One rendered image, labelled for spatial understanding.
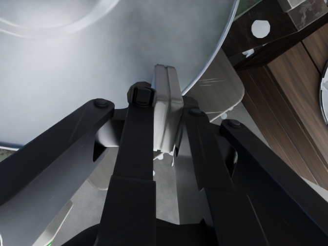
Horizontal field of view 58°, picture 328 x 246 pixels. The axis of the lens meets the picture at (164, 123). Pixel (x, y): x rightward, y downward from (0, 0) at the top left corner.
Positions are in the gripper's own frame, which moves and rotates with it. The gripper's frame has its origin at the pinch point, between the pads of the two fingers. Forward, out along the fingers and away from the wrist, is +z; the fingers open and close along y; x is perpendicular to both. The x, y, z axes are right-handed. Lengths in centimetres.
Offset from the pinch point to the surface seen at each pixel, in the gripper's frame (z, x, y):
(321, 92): 45, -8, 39
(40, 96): 3.2, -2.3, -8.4
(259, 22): 19.8, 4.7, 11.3
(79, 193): 65, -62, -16
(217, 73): 4.6, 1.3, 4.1
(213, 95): 4.1, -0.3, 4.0
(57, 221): 15.9, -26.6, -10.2
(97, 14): 5.1, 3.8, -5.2
